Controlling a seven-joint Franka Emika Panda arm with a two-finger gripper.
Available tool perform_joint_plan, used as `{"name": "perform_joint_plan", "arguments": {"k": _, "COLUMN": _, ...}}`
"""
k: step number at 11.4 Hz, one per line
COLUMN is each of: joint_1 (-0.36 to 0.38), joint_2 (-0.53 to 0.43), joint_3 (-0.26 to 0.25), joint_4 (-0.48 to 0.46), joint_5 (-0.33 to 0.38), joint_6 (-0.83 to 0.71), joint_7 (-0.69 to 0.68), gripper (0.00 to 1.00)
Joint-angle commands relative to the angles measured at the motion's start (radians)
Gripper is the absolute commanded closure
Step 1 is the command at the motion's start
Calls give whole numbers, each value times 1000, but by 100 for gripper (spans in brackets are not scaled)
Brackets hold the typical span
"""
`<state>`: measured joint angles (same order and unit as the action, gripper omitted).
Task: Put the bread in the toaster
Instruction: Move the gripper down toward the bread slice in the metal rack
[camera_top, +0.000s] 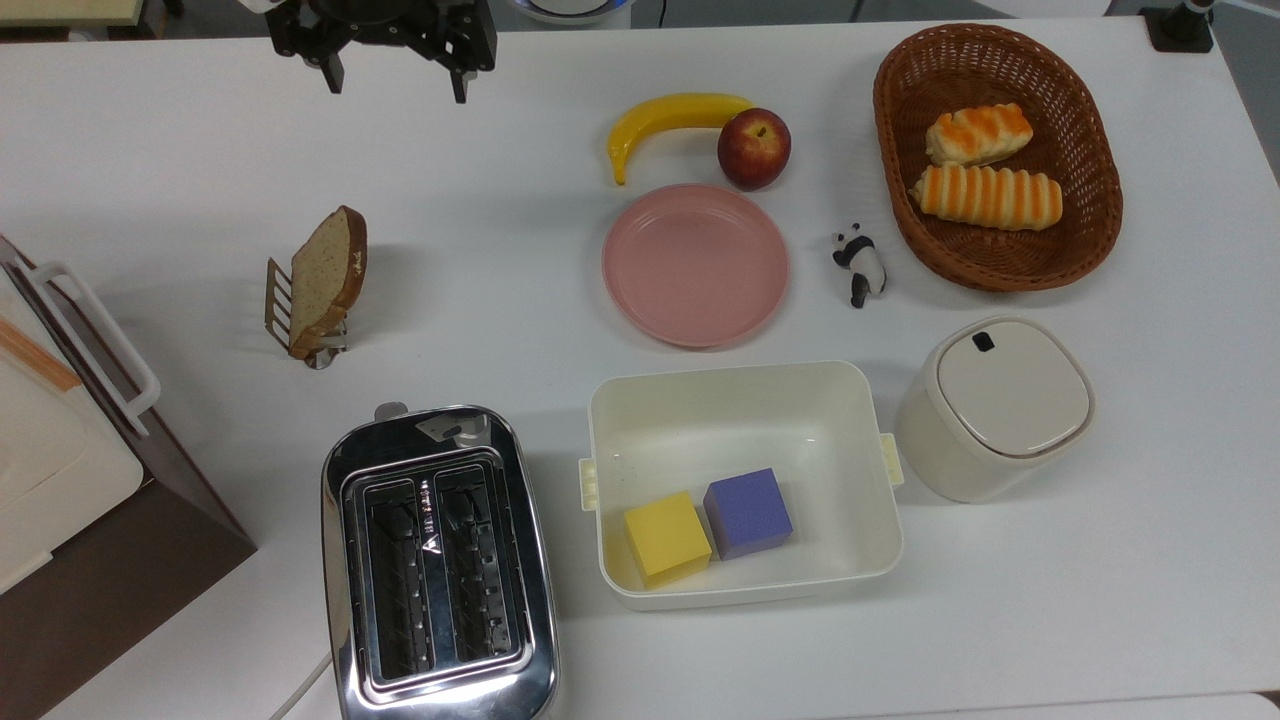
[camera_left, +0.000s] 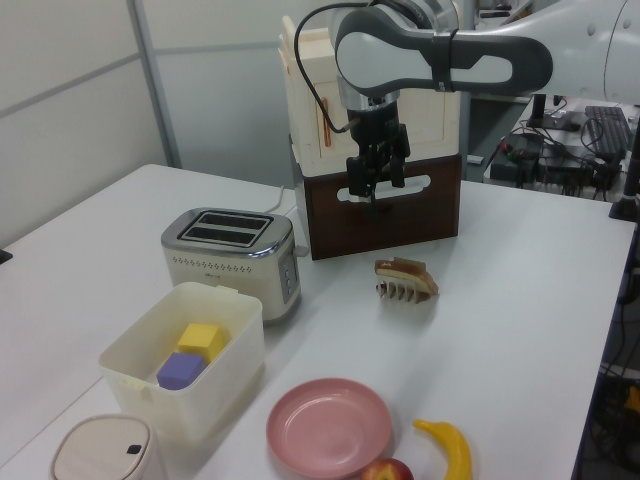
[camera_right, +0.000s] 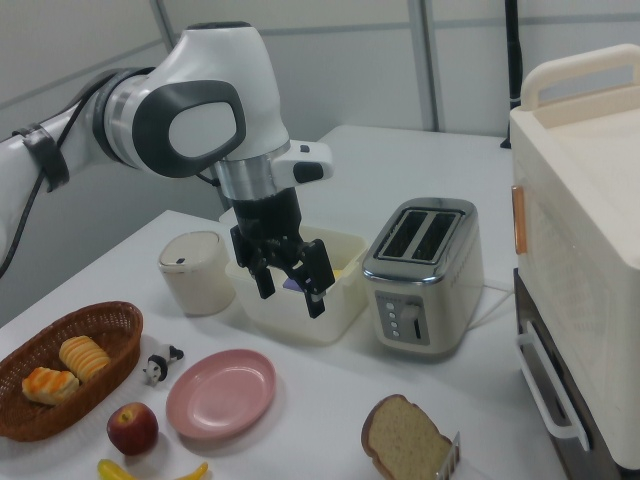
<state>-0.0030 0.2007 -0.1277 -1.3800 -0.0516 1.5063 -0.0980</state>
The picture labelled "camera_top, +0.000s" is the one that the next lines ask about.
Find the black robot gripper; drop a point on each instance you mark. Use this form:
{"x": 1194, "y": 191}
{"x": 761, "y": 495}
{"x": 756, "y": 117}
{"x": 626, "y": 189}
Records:
{"x": 400, "y": 25}

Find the brown toast bread slice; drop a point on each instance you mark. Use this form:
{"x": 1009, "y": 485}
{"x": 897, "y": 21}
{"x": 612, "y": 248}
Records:
{"x": 325, "y": 275}

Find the chrome and cream toaster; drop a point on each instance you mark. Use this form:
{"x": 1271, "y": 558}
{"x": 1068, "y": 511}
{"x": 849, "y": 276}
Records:
{"x": 430, "y": 430}

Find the short orange striped bread roll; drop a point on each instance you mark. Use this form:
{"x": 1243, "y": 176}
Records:
{"x": 978, "y": 135}

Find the long orange striped bread roll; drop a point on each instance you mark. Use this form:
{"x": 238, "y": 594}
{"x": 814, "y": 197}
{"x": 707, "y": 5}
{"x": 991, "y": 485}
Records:
{"x": 985, "y": 197}

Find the metal toast rack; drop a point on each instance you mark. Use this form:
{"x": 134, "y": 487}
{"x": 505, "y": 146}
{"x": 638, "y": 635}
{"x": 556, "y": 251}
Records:
{"x": 278, "y": 300}

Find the yellow banana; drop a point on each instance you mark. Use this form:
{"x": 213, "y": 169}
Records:
{"x": 670, "y": 112}

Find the pale yellow side table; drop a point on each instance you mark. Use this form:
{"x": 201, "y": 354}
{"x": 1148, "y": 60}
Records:
{"x": 60, "y": 10}

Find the pink plastic plate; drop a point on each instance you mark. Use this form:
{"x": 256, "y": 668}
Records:
{"x": 695, "y": 265}

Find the red apple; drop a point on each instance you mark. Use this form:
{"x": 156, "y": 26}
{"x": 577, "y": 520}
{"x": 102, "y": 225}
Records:
{"x": 754, "y": 150}

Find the cream plastic container box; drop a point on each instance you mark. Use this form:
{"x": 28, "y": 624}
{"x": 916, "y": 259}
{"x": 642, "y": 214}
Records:
{"x": 740, "y": 420}

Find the panda figurine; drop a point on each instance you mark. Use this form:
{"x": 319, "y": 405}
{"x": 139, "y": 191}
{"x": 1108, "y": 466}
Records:
{"x": 862, "y": 262}

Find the yellow cube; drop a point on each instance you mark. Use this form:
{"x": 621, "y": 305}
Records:
{"x": 667, "y": 538}

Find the brown wooden drawer box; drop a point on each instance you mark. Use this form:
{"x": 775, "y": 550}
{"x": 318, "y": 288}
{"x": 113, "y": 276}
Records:
{"x": 150, "y": 580}

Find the purple cube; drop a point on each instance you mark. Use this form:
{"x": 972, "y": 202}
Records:
{"x": 748, "y": 512}

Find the cream lidded trash bin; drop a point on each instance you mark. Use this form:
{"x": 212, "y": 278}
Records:
{"x": 1010, "y": 390}

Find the brown wicker basket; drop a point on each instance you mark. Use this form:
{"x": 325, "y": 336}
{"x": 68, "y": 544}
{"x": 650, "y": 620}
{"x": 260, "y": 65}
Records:
{"x": 1090, "y": 150}

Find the black camera stand clamp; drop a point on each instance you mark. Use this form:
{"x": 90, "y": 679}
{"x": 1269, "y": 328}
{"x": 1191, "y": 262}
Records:
{"x": 1178, "y": 30}

